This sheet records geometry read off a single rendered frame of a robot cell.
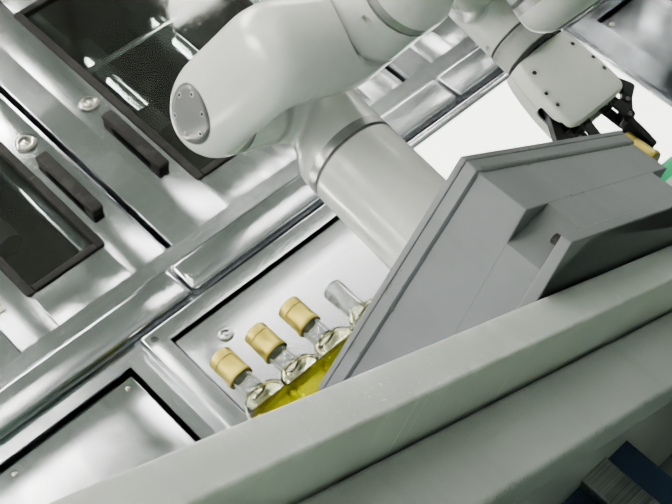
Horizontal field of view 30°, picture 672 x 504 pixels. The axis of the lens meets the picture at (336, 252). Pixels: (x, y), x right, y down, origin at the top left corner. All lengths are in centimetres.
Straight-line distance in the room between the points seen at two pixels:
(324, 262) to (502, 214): 89
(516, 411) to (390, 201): 30
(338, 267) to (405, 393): 106
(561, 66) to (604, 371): 56
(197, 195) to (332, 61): 88
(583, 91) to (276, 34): 49
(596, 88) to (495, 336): 65
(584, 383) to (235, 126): 39
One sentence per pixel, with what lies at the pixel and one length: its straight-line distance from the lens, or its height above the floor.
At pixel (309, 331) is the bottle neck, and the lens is 159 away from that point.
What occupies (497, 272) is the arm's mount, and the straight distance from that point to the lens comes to 95.
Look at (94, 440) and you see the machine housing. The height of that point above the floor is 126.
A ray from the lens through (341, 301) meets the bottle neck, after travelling 161.
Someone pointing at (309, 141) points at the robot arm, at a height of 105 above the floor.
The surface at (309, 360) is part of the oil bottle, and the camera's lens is 154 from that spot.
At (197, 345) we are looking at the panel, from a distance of 174.
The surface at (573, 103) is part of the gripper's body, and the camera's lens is 144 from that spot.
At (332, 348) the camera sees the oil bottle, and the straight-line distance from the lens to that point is 155.
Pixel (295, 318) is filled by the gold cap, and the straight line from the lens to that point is 159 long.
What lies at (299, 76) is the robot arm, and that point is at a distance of 107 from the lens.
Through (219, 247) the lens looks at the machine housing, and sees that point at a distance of 183.
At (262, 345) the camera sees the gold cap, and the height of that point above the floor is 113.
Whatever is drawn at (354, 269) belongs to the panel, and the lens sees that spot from 180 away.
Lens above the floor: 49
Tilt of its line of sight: 25 degrees up
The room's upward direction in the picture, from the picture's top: 49 degrees counter-clockwise
